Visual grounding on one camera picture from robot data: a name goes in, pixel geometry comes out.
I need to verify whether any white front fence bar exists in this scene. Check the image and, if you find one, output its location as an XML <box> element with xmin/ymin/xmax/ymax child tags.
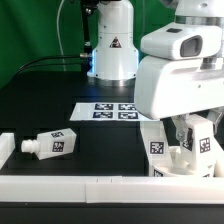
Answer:
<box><xmin>0</xmin><ymin>175</ymin><xmax>224</xmax><ymax>204</ymax></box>

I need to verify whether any black cable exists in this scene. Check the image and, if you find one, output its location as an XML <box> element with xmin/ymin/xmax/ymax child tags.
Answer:
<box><xmin>14</xmin><ymin>53</ymin><xmax>91</xmax><ymax>79</ymax></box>

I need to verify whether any white fence bar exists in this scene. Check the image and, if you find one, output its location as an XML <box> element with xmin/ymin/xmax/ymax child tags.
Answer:
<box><xmin>0</xmin><ymin>133</ymin><xmax>15</xmax><ymax>169</ymax></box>
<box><xmin>0</xmin><ymin>175</ymin><xmax>224</xmax><ymax>204</ymax></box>

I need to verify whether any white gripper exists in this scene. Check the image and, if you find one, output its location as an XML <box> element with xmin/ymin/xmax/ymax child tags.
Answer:
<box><xmin>134</xmin><ymin>56</ymin><xmax>224</xmax><ymax>142</ymax></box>

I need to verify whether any white marker sheet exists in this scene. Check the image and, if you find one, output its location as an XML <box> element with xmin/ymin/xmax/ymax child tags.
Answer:
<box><xmin>70</xmin><ymin>102</ymin><xmax>148</xmax><ymax>121</ymax></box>

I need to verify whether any white left fence bar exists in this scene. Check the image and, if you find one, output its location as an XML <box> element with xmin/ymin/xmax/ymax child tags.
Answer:
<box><xmin>0</xmin><ymin>133</ymin><xmax>15</xmax><ymax>169</ymax></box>

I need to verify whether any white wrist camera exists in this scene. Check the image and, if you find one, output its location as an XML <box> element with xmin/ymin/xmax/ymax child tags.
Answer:
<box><xmin>141</xmin><ymin>23</ymin><xmax>222</xmax><ymax>60</ymax></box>

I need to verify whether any grey thin cable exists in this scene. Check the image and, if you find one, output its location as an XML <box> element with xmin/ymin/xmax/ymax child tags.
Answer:
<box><xmin>55</xmin><ymin>0</ymin><xmax>68</xmax><ymax>72</ymax></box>

